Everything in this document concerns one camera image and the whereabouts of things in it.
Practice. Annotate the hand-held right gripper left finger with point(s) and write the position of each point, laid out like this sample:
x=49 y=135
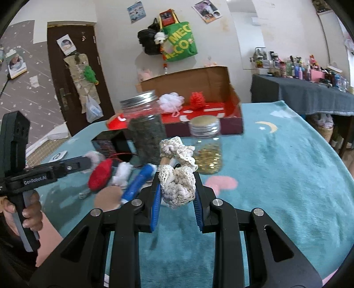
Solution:
x=156 y=206

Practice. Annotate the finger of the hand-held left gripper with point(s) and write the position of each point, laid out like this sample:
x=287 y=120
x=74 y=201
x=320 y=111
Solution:
x=72 y=166

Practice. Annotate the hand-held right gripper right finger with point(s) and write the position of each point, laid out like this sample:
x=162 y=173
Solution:
x=197 y=211

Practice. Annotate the pinkish white furry pompom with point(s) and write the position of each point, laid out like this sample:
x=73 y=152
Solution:
x=95 y=157

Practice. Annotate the red knitted heart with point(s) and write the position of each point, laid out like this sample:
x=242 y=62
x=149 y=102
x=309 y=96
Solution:
x=99 y=175

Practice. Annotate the blue taped tube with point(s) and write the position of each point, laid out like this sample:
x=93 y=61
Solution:
x=138 y=181

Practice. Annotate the cream crochet piece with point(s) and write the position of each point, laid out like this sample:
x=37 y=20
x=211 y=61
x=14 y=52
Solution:
x=177 y=182

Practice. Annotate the white fluffy cotton wad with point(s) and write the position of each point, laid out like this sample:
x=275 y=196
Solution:
x=123 y=171

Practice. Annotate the cardboard box with red inside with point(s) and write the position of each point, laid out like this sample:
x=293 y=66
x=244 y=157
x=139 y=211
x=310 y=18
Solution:
x=199 y=79

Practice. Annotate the person's left forearm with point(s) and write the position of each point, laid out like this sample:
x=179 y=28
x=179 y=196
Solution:
x=49 y=238

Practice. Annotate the person's left hand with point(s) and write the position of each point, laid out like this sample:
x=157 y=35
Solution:
x=34 y=216

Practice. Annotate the white card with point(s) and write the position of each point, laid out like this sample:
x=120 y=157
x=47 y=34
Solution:
x=59 y=156

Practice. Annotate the white board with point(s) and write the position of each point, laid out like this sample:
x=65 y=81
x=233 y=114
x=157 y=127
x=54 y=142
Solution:
x=47 y=141

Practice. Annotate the black open box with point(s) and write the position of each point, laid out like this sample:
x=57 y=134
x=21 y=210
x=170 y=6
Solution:
x=107 y=144

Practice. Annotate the brown round disc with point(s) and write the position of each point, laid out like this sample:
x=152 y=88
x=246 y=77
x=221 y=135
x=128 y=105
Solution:
x=107 y=198

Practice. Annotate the glass jar of gold beads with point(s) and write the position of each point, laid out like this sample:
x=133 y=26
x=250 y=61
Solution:
x=207 y=155

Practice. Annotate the red round cushion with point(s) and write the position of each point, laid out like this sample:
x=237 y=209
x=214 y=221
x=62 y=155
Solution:
x=114 y=123

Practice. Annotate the clear plastic bag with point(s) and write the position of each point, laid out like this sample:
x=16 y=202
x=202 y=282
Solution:
x=93 y=109

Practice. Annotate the glass jar of dark leaves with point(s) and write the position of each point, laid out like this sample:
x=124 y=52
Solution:
x=145 y=133

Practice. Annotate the beige hanging organiser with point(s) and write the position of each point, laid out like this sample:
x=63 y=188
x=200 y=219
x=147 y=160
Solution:
x=80 y=91

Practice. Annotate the dark brown door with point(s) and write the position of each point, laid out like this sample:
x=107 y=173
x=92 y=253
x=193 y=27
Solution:
x=56 y=74

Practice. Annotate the teal printed blanket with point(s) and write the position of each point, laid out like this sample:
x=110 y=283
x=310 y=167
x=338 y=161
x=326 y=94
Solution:
x=276 y=171

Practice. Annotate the green plush toy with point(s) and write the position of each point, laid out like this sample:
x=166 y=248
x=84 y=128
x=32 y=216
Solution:
x=90 y=74

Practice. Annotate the white mesh bath pouf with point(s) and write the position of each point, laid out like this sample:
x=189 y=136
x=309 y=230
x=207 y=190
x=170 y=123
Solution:
x=170 y=101

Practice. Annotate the photo card on door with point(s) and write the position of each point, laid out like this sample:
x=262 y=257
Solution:
x=66 y=44

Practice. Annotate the red yarn pompom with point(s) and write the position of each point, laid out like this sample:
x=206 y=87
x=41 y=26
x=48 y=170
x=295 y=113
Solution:
x=197 y=99

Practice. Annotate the pink plush toy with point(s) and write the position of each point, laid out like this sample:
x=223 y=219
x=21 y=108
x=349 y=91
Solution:
x=145 y=74

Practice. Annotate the small hanging charm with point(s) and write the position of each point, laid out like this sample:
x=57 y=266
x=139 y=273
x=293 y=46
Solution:
x=165 y=67

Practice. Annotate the black bag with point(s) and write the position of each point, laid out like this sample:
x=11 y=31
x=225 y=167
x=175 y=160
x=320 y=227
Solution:
x=146 y=41

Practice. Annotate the wicker basket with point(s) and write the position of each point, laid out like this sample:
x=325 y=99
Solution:
x=322 y=126

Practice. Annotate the small white plush charm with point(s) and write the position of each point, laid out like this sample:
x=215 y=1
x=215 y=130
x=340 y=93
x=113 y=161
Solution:
x=159 y=38

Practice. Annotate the table with grey cloth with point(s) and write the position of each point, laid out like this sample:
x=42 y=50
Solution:
x=304 y=94

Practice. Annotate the green tote bag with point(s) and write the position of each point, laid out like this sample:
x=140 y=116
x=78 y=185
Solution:
x=179 y=41

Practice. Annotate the row of cosmetic bottles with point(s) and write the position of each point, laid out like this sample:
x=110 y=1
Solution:
x=290 y=69

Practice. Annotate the red pouch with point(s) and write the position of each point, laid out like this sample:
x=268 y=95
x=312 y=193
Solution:
x=166 y=18

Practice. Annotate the framed wall photo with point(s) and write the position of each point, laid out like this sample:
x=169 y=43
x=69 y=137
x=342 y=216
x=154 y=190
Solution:
x=16 y=63

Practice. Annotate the blue wall poster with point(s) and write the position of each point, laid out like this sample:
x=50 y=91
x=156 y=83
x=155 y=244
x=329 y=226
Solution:
x=136 y=11

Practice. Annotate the wall photo poster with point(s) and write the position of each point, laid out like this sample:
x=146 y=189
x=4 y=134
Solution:
x=207 y=10

